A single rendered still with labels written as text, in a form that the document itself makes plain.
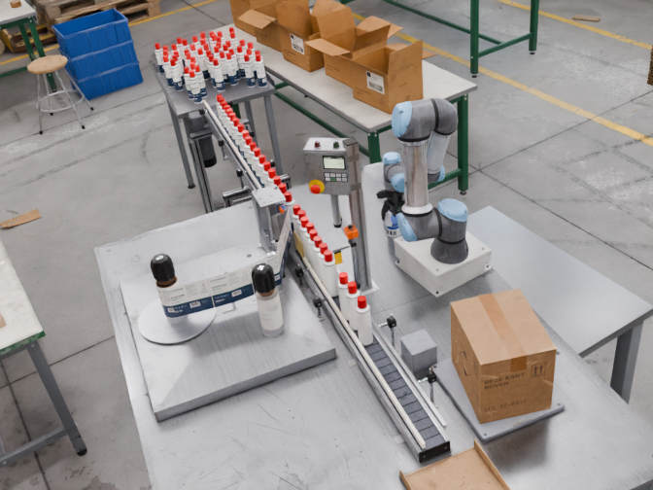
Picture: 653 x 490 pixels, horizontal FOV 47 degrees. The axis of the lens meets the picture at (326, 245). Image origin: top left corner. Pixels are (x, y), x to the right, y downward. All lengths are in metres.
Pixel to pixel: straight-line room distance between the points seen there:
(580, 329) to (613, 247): 1.86
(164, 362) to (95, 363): 1.51
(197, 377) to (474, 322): 1.00
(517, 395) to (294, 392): 0.76
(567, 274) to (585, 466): 0.92
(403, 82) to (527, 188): 1.24
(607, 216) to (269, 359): 2.81
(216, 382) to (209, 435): 0.20
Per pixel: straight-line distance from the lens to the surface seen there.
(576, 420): 2.60
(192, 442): 2.64
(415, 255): 3.03
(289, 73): 5.16
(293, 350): 2.77
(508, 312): 2.51
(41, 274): 5.17
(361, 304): 2.63
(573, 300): 3.02
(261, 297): 2.73
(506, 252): 3.24
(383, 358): 2.70
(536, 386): 2.49
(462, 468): 2.44
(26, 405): 4.28
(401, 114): 2.70
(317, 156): 2.73
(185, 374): 2.79
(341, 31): 5.05
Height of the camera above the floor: 2.78
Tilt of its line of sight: 36 degrees down
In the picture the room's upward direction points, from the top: 8 degrees counter-clockwise
